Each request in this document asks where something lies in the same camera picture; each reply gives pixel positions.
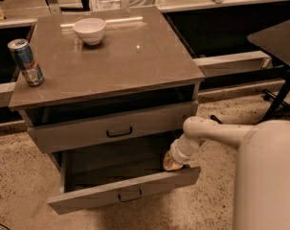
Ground clear plastic bin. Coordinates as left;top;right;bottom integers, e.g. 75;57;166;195
91;0;164;11

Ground black rolling side table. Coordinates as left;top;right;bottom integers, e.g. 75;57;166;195
210;17;290;125

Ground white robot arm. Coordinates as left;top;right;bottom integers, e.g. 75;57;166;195
163;116;290;230

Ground white ceramic bowl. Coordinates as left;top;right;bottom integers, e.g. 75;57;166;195
73;18;106;45

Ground grey top drawer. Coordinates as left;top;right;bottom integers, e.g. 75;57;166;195
28;101;198;153

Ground grey drawer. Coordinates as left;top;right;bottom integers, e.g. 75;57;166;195
28;101;198;153
47;134;202;216

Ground grey drawer cabinet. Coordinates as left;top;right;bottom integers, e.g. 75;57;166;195
8;6;206;165

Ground blue energy drink can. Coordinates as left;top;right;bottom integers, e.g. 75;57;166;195
8;38;44;86

